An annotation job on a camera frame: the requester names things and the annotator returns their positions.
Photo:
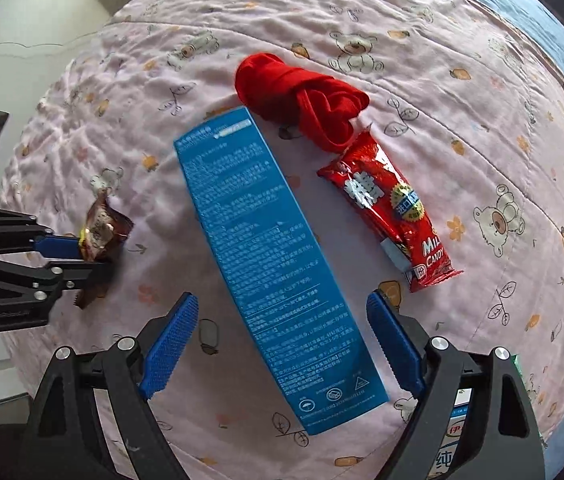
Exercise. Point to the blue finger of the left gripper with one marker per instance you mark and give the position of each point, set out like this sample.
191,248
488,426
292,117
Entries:
58,247
76,274

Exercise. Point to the red sock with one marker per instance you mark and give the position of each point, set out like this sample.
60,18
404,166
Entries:
320,106

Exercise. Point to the white milk carton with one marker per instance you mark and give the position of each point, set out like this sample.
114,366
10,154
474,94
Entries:
450,441

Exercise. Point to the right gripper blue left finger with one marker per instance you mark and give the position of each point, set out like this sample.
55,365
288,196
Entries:
162,341

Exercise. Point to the long blue box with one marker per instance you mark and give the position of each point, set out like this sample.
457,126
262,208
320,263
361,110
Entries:
276,273

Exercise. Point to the pink bear-print quilt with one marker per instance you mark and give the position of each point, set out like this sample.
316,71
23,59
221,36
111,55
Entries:
459,219

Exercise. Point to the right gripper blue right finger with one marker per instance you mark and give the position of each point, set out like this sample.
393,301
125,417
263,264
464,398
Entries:
401,339

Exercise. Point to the brown snack wrapper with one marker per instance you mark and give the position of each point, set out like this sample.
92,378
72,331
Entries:
101,241

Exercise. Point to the red candy wrapper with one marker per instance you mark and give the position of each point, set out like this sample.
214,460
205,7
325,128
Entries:
393,209

